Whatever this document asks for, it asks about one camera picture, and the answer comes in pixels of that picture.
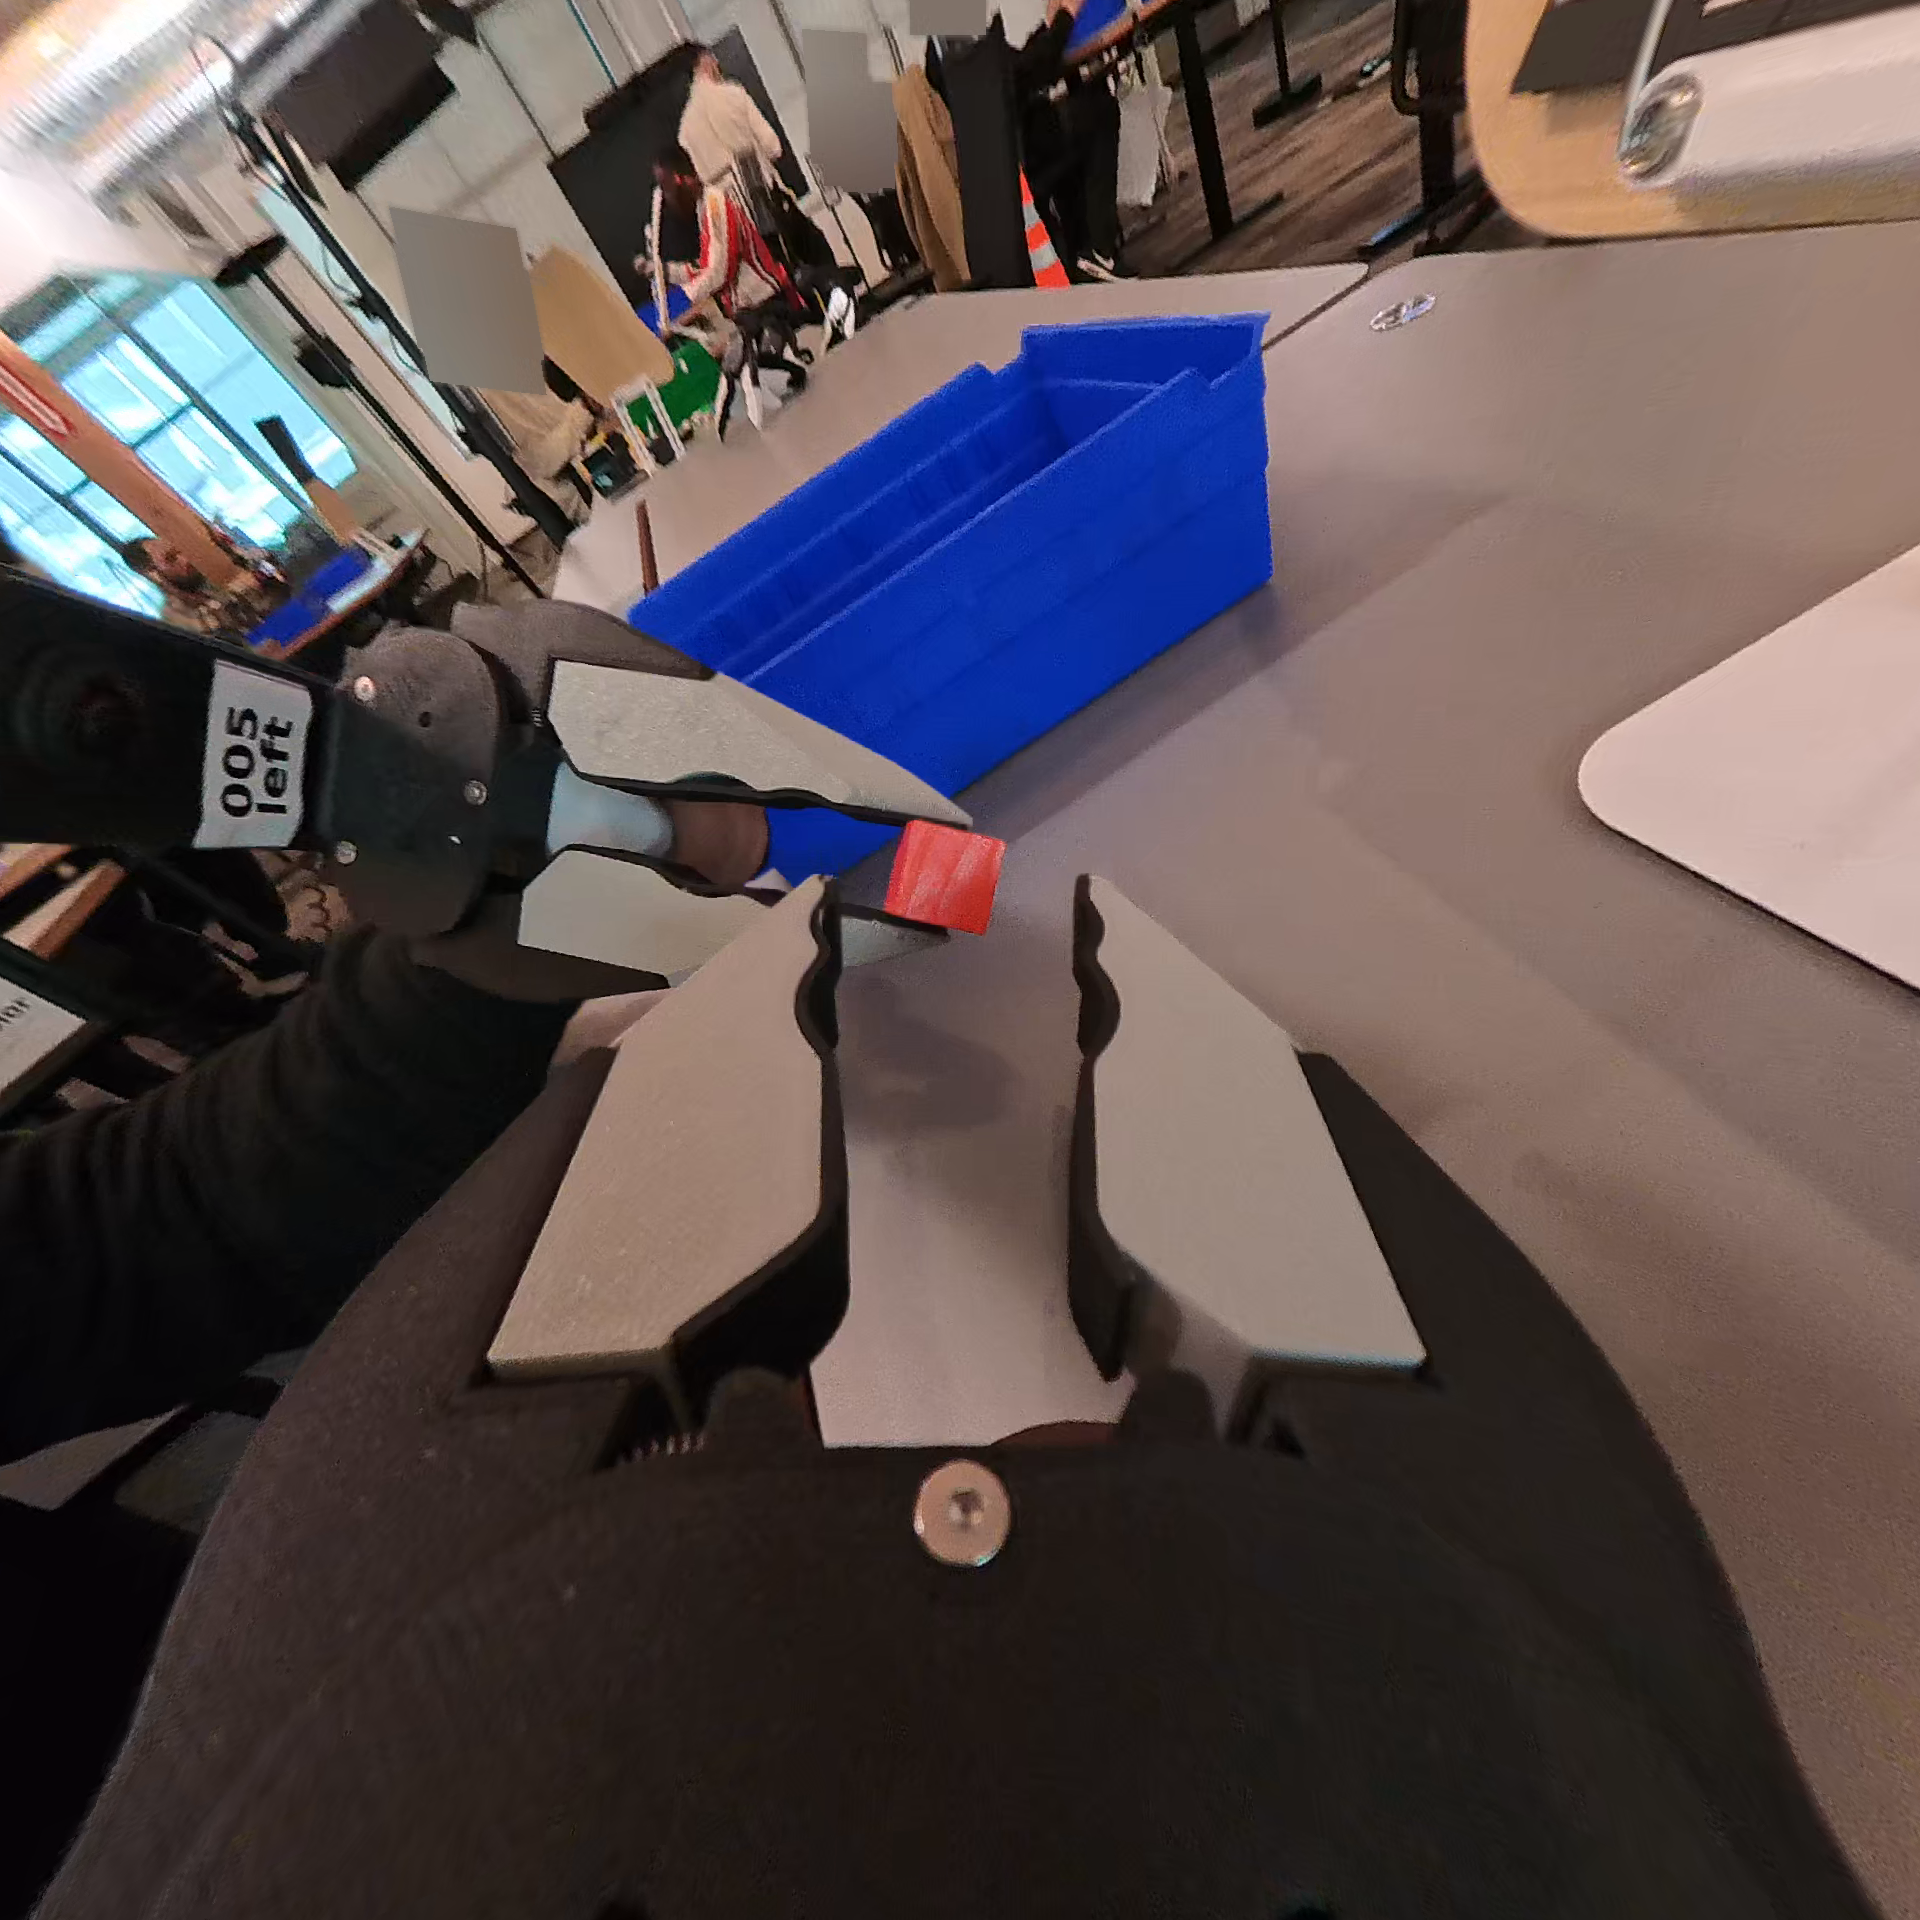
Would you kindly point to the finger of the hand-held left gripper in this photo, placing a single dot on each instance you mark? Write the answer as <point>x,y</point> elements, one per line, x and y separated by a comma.
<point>675,721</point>
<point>616,914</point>

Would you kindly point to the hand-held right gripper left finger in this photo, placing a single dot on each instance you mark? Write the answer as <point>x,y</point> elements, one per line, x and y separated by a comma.
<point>675,1201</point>

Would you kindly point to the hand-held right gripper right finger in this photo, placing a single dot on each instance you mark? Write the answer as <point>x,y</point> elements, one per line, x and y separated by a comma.
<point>1243,1201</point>

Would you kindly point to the red wooden cube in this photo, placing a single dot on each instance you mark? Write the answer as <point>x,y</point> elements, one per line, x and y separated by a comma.
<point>942,885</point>

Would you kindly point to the blue plastic bin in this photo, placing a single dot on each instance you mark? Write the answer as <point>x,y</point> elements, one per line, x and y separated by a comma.
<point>974,600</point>

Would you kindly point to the person's left hand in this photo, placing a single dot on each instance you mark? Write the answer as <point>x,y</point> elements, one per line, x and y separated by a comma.
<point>721,844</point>

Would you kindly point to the brown hanging coat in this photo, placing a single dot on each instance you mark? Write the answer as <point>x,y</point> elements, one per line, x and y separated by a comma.
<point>926,181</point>

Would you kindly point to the orange traffic cone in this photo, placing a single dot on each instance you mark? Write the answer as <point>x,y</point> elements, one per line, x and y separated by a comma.
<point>1038,233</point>

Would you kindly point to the black hanging coat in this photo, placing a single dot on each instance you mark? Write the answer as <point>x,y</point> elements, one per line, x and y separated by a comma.
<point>991,165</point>

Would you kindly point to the wooden board document stand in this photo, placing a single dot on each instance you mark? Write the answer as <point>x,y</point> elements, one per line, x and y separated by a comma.
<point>1769,780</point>

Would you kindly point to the round metal table insert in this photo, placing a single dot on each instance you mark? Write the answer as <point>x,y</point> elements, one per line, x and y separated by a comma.
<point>1402,312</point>

